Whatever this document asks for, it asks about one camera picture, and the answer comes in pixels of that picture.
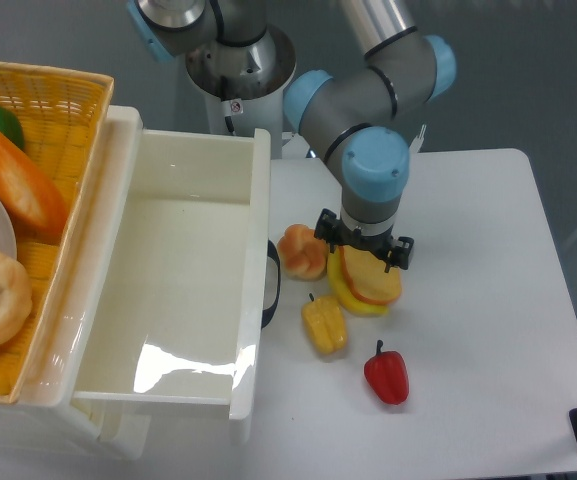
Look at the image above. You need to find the yellow woven basket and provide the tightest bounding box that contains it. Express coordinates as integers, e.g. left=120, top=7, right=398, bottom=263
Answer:
left=0, top=62, right=114, bottom=404

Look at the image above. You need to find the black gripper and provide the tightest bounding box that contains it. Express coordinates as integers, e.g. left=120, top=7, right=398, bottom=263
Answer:
left=314, top=209, right=414, bottom=273

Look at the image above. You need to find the red toy bell pepper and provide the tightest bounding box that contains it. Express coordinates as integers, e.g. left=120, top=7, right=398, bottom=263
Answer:
left=363, top=339, right=409, bottom=405

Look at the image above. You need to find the yellow toy banana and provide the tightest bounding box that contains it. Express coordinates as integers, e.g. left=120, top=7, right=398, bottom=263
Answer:
left=327, top=249, right=389, bottom=317

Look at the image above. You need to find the yellow toy bell pepper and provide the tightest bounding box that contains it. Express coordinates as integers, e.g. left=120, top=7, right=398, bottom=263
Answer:
left=301, top=294, right=348, bottom=355

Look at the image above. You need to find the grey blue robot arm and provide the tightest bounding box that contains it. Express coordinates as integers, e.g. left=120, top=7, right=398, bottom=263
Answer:
left=127, top=1, right=457, bottom=269

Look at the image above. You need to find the black drawer handle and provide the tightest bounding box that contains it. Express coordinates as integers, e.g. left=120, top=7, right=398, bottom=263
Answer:
left=261, top=240, right=282, bottom=329

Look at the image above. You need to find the green toy vegetable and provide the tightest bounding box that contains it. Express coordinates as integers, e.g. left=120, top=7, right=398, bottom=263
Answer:
left=0, top=106, right=25, bottom=151

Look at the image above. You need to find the toy knotted bread roll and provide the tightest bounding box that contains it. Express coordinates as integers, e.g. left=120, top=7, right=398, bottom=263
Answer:
left=277, top=224, right=328, bottom=281

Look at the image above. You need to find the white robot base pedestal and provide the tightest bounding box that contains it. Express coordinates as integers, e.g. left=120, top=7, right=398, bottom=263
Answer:
left=184, top=24, right=429, bottom=161

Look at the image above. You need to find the white open plastic drawer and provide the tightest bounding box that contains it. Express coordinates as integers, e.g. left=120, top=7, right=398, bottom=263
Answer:
left=74, top=130, right=271, bottom=422

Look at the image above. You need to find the toy baguette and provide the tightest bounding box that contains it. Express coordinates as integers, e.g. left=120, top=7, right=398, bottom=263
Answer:
left=0, top=132, right=69, bottom=238

